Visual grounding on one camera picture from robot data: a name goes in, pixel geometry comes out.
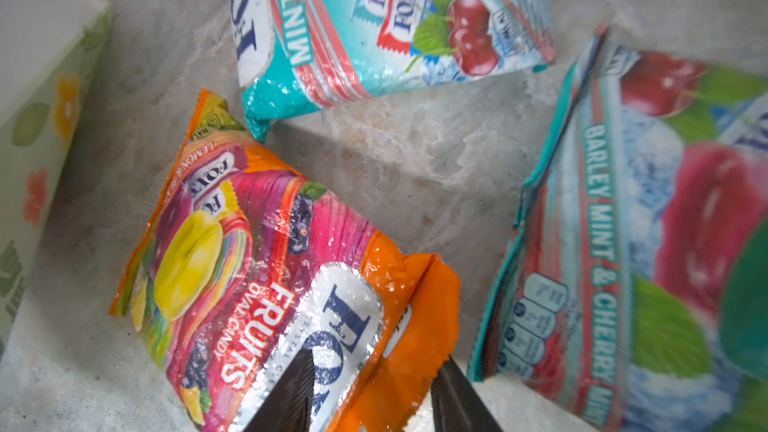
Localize illustrated white paper bag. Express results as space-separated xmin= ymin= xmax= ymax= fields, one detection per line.
xmin=1 ymin=0 xmax=114 ymax=348

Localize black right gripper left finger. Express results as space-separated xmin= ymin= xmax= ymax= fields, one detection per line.
xmin=244 ymin=349 xmax=315 ymax=432

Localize orange Fox's fruits candy bag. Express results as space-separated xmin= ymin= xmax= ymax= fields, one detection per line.
xmin=110 ymin=90 xmax=460 ymax=431

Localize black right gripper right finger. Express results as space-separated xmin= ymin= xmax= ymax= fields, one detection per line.
xmin=430 ymin=357 xmax=502 ymax=432

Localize teal Fox's mint candy bag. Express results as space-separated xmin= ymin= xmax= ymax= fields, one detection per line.
xmin=229 ymin=0 xmax=556 ymax=140

